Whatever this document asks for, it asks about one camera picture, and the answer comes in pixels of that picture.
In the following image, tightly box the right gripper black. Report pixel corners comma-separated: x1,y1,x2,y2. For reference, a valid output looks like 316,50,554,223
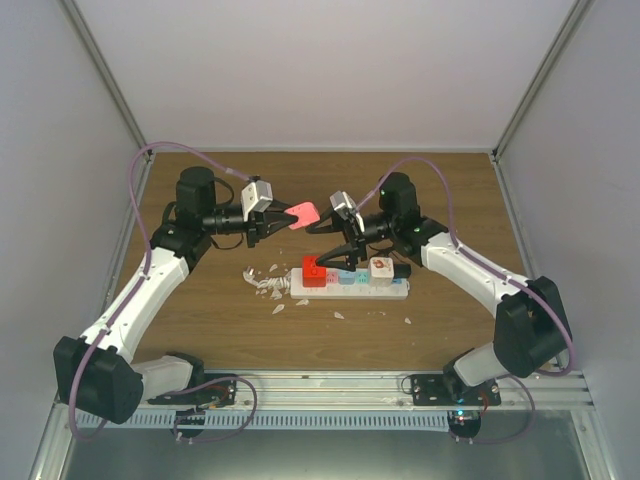
306,206,397,272

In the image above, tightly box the pink plug adapter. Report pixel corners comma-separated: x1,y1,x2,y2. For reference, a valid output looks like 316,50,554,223
285,201,320,230

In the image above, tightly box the light blue plug adapter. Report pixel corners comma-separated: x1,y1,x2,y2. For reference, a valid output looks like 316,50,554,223
338,270,356,285

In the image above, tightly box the red cube socket adapter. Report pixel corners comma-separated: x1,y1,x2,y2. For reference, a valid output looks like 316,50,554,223
302,256,327,288

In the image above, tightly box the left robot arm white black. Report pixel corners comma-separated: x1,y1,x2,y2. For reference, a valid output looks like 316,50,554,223
53,167,320,424

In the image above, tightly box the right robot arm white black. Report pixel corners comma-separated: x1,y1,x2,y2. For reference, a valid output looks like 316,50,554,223
306,172,573,405

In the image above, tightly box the black plug adapter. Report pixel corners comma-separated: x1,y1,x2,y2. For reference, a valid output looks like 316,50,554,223
394,263,412,279

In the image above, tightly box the white cartoon cube adapter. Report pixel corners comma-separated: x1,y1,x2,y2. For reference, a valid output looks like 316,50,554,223
368,257,395,287

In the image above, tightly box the white power strip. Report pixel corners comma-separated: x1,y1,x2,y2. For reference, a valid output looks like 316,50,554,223
290,268,410,300

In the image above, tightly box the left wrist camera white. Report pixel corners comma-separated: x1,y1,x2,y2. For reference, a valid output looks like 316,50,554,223
241,180,274,220

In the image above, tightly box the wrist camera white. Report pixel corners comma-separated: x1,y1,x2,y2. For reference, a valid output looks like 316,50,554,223
241,180,274,220
330,191,363,226

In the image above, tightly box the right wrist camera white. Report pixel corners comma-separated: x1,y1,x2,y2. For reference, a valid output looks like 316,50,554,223
330,191,363,226

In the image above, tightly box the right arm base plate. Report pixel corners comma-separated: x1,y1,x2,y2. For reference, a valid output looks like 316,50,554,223
408,373,502,407

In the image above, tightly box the aluminium rail front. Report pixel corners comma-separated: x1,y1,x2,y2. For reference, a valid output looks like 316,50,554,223
54,369,594,412

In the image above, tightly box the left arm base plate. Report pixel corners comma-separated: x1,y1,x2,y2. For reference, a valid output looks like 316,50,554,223
147,373,237,408

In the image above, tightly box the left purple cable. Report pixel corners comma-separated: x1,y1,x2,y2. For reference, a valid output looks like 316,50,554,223
66,141,261,441

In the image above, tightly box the slotted cable duct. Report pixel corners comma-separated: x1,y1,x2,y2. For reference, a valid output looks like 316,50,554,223
76,409,449,433

